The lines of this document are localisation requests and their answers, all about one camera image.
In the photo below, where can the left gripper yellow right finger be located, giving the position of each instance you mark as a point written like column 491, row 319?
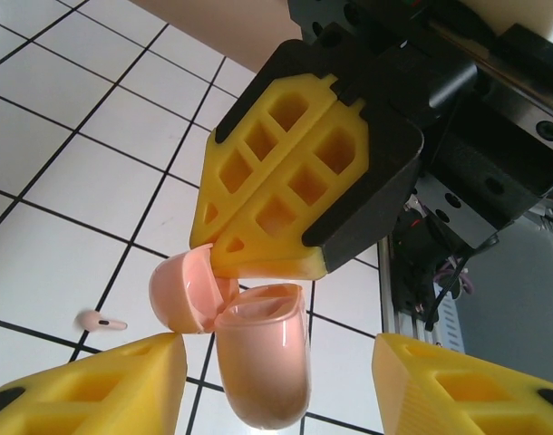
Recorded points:
column 408, row 389

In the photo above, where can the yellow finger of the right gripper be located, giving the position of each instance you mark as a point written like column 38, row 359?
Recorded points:
column 319, row 86
column 385, row 181

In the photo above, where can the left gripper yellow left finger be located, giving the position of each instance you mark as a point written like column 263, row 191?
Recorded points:
column 158, row 362

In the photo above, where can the pink earbud charging case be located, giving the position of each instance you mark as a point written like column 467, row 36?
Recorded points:
column 258, row 362

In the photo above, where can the grey metal sheet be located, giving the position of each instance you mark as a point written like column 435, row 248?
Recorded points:
column 521, row 294

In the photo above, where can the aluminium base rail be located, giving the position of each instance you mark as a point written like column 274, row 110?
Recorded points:
column 392, row 299

